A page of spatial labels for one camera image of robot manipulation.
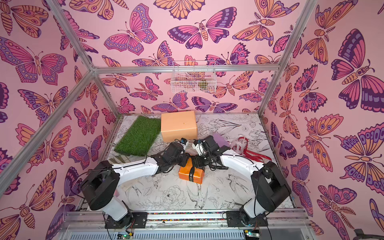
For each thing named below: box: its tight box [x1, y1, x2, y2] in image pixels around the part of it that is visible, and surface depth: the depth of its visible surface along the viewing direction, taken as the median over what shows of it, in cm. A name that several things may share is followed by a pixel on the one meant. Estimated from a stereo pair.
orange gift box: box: [178, 157, 205, 185], surface depth 83 cm
